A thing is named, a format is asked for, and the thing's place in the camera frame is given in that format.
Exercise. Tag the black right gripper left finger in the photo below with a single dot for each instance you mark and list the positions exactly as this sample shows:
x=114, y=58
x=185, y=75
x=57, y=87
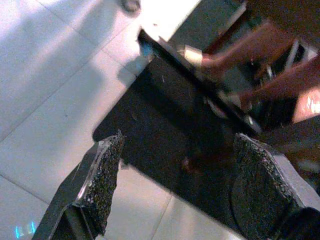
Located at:
x=100, y=180

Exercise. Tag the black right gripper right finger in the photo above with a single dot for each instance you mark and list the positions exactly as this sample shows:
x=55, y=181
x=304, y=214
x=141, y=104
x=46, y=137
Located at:
x=257, y=185

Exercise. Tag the dark brown wooden table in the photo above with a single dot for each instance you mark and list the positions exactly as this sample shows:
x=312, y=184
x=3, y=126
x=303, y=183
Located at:
x=252, y=50

